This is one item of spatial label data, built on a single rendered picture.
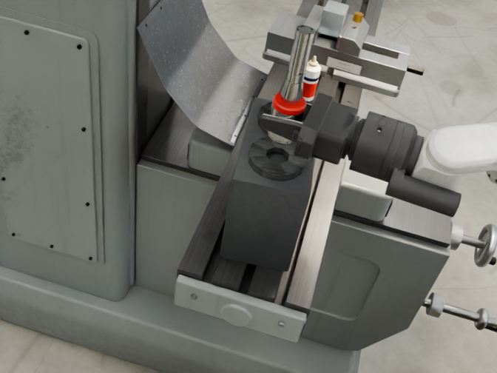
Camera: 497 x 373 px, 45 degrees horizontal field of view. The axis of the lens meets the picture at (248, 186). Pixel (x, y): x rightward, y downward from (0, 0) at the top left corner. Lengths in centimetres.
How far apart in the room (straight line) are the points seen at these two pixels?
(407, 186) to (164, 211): 88
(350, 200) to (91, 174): 63
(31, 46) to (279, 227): 69
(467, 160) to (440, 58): 292
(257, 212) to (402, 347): 132
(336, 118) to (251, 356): 105
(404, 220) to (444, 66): 225
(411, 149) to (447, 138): 5
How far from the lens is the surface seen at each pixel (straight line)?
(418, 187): 83
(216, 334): 180
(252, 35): 349
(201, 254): 103
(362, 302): 167
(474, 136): 85
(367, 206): 141
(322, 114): 86
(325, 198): 117
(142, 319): 182
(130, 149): 147
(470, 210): 275
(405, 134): 84
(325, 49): 149
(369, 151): 83
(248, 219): 95
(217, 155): 141
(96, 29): 128
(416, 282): 157
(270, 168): 90
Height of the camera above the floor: 172
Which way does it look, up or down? 43 degrees down
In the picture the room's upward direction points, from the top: 11 degrees clockwise
